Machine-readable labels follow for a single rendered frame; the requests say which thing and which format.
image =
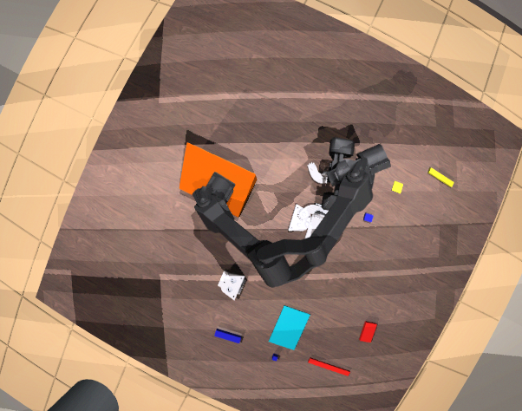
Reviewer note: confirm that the yellow rectangular bar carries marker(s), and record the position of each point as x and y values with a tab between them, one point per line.
440	177

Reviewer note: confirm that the yellow square block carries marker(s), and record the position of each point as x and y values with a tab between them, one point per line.
397	187

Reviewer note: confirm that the white housing plate with two holes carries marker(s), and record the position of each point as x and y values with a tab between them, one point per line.
235	286

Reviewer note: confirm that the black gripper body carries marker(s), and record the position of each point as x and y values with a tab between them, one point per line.
340	147

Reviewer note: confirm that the teal rectangular plate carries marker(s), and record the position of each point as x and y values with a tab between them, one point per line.
289	327

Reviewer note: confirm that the red flat bar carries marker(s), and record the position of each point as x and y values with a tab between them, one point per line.
328	366

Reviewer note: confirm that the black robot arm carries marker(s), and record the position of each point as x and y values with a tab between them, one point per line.
354	194

